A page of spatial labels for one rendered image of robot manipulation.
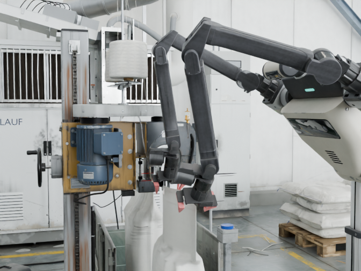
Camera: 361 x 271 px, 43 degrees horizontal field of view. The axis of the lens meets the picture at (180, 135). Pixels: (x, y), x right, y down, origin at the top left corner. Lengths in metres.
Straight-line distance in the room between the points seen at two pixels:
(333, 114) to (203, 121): 0.42
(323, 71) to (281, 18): 5.74
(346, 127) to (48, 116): 3.65
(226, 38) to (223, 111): 4.62
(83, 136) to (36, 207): 3.04
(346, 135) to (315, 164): 5.72
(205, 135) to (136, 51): 0.64
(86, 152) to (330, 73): 1.03
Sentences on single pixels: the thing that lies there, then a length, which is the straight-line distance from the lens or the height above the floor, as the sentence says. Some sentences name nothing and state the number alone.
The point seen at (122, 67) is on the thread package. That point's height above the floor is 1.57.
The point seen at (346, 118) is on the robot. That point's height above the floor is 1.36.
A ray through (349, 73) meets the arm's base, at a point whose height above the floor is 1.49.
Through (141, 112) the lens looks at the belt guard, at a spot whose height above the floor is 1.38.
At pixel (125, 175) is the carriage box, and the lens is 2.12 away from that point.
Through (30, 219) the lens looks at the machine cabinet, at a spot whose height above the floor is 0.30.
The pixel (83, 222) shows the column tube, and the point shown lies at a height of 0.88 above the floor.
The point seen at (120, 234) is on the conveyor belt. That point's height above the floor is 0.38.
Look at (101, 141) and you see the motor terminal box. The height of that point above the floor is 1.27.
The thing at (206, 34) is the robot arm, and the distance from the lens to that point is 1.28.
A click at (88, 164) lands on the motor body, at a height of 1.17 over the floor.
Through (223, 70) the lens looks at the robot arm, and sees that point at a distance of 1.88.
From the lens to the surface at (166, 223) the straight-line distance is 1.87.
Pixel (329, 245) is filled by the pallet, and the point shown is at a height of 0.11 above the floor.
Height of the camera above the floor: 1.39
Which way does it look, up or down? 3 degrees down
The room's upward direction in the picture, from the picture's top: straight up
